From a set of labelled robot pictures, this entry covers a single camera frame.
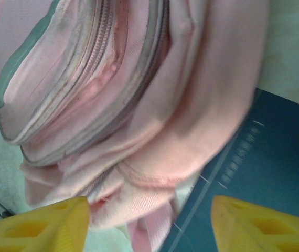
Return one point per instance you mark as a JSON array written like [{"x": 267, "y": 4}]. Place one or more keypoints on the dark blue book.
[{"x": 270, "y": 157}]

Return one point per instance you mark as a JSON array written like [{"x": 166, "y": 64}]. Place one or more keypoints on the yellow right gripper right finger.
[{"x": 259, "y": 228}]

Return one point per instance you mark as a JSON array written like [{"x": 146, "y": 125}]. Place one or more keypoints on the pink school backpack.
[{"x": 139, "y": 118}]

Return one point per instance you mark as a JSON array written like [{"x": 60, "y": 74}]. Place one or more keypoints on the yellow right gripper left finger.
[{"x": 42, "y": 228}]

